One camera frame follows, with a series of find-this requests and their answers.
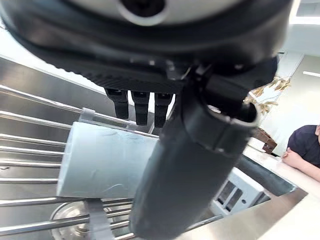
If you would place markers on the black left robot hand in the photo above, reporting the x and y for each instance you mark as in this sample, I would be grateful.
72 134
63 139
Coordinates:
180 162

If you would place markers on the round metal dishwasher filter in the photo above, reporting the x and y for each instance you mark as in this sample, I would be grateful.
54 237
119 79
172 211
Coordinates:
72 220

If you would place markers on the stainless steel dishwasher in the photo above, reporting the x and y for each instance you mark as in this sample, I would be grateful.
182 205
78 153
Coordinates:
37 75

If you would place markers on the white detergent dispenser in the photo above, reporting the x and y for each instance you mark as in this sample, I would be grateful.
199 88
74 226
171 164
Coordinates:
243 187

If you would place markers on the brown plant pot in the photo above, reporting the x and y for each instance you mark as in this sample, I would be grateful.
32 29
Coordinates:
267 142

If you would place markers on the translucent plastic rack clip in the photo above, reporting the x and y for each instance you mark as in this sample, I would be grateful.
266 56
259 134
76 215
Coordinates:
98 220

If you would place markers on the dried beige plant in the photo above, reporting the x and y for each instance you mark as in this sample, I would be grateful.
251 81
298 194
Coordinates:
272 86

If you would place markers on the person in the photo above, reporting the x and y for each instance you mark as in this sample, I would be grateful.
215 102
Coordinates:
306 142

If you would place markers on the white ceiling light strip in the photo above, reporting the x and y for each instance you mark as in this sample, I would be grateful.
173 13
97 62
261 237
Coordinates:
312 73

